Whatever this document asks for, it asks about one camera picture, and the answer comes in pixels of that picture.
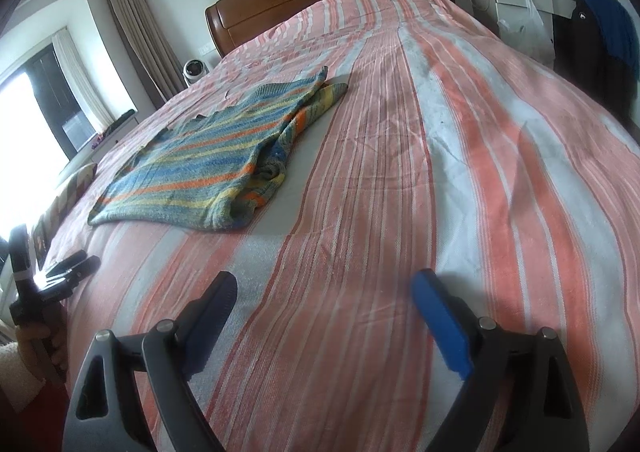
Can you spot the white sheer curtain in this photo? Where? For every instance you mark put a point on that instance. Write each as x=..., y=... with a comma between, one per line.
x=82, y=77

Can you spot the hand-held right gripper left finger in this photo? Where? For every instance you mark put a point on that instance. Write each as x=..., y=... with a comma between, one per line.
x=216, y=312

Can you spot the black jacket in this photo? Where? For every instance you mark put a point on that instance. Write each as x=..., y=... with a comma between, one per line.
x=582, y=62

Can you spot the white wall socket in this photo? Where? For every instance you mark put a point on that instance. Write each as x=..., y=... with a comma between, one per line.
x=206, y=49

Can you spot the window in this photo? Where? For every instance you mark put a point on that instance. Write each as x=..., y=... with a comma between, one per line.
x=47, y=107

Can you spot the blue fleece garment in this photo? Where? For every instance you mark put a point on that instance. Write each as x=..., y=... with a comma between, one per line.
x=612, y=27

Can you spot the white window seat cabinet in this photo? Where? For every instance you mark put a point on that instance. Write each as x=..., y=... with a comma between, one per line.
x=107, y=147

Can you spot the striped pillow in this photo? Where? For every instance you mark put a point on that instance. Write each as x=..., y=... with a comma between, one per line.
x=70, y=192

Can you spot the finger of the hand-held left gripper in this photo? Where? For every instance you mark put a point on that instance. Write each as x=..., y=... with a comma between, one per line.
x=70, y=261
x=82, y=269

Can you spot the person's left forearm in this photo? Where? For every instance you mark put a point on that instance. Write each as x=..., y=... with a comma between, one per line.
x=17, y=374

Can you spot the white plastic bag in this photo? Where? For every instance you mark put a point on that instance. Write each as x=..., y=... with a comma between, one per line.
x=527, y=34

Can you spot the smartphone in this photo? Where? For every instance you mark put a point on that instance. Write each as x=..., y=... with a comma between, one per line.
x=39, y=244

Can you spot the dark clothes pile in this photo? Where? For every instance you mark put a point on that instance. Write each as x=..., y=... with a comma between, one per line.
x=117, y=124

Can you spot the person's left hand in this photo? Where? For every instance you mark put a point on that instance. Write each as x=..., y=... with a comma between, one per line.
x=27, y=339

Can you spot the bed with striped pink cover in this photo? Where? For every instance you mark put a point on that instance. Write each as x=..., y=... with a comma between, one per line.
x=400, y=192

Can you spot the small white fan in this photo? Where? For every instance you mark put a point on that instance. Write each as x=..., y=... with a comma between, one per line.
x=194, y=72

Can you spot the multicolour striped knit sweater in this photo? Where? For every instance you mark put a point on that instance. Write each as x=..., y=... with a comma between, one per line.
x=200, y=157

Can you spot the brown curtain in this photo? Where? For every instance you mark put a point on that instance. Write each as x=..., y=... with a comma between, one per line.
x=145, y=37

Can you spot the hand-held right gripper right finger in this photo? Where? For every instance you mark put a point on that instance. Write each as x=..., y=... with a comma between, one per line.
x=442, y=322

